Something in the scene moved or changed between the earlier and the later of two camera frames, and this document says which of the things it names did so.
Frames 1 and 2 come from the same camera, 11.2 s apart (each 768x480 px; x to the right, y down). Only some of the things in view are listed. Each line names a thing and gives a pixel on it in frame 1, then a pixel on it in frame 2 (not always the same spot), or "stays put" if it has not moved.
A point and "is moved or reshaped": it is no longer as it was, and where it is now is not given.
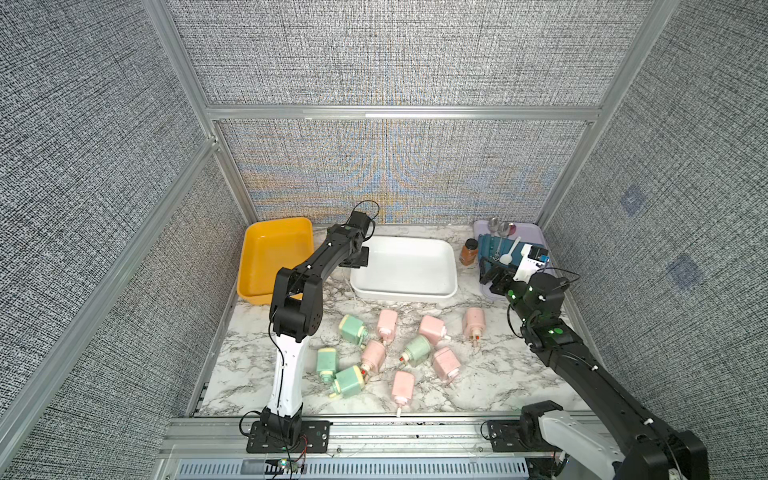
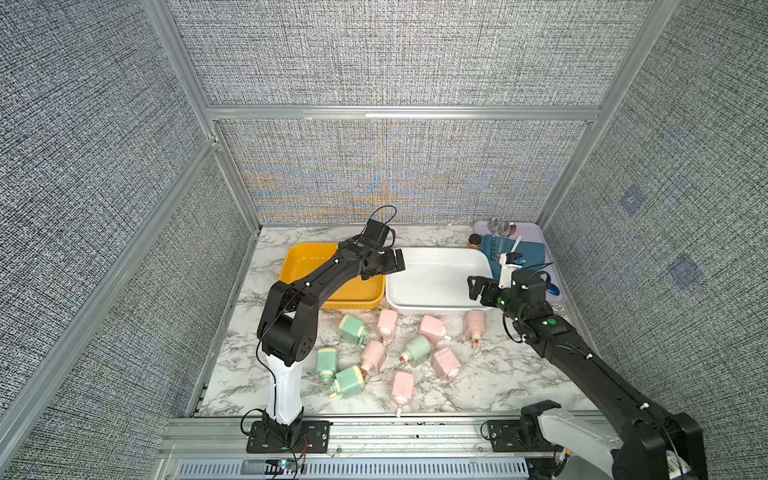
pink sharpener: [387, 322] stays put
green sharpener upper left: [353, 330] stays put
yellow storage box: [267, 248] to [359, 293]
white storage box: [407, 267] is moved or reshaped
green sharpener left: [326, 363] stays put
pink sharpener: [433, 329] stays put
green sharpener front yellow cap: [348, 383] stays put
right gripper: [499, 271] to [491, 287]
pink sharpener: [474, 323] stays put
